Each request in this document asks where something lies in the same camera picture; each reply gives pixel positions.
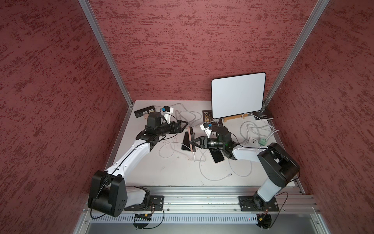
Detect black booklet right corner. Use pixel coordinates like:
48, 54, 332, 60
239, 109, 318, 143
252, 109, 274, 120

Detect white power strip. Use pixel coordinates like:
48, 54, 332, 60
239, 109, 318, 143
247, 137, 260, 147

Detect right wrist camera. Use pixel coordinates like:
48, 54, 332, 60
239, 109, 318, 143
200, 122, 212, 138

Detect phone pink case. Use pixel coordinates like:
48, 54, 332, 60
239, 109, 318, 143
209, 149, 225, 163
188, 126, 196, 153

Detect green plug adapter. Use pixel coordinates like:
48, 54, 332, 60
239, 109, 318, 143
259, 138, 267, 146

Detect black book yellow letters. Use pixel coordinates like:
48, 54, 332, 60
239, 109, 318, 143
202, 110, 223, 132

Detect white tablet panel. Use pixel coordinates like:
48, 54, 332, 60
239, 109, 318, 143
211, 72, 266, 119

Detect white cables right side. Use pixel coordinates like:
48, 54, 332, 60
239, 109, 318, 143
239, 113, 280, 144

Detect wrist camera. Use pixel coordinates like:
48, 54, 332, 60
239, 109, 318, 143
161, 106, 174, 124
200, 122, 212, 138

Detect phone white cable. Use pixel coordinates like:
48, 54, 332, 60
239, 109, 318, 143
186, 146, 208, 163
157, 137, 196, 162
198, 149, 254, 181

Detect black power strip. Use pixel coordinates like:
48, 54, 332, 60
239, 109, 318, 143
134, 105, 155, 118

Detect aluminium corner post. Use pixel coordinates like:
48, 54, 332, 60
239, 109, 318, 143
79, 0, 133, 108
262, 0, 329, 110

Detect wooden tablet stand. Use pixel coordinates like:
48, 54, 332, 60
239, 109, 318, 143
223, 115, 242, 122

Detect thick grey coiled cable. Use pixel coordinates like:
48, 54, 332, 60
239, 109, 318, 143
174, 109, 205, 129

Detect right aluminium corner post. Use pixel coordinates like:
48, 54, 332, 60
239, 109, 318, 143
262, 0, 329, 110

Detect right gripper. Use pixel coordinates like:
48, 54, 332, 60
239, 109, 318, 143
190, 136, 225, 148

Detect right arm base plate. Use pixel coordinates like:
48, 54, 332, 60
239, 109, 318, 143
238, 196, 280, 212

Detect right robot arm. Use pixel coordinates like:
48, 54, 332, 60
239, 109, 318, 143
190, 126, 300, 211

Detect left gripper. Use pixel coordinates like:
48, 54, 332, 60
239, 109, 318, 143
156, 120, 188, 136

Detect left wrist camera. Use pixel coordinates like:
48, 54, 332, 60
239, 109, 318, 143
161, 106, 174, 124

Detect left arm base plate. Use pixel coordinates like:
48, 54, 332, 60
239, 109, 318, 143
124, 195, 165, 212

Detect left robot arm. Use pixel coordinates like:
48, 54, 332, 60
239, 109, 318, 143
88, 112, 188, 217

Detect phone teal case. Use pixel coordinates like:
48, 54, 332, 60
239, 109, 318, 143
181, 132, 191, 151

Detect aluminium rail frame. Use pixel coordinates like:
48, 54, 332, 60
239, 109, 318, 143
74, 187, 330, 234

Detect left aluminium corner post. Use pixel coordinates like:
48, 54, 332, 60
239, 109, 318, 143
79, 0, 133, 108

